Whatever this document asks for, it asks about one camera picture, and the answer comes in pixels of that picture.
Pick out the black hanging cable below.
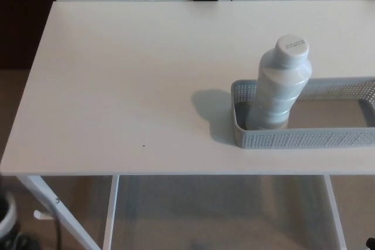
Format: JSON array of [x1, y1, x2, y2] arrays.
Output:
[[49, 199, 63, 250]]

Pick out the white plastic bottle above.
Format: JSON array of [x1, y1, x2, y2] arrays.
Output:
[[245, 35, 312, 130]]

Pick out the grey perforated plastic basket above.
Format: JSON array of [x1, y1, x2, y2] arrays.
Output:
[[230, 76, 375, 150]]

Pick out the dark brown furniture panel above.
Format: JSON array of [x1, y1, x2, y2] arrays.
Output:
[[0, 0, 58, 71]]

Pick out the white desk leg frame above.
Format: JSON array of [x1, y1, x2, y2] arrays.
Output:
[[323, 175, 346, 250], [17, 175, 120, 250]]

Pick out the white desk hook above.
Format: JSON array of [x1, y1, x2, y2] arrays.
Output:
[[33, 209, 53, 221]]

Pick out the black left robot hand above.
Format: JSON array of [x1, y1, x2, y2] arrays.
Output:
[[11, 232, 42, 250]]

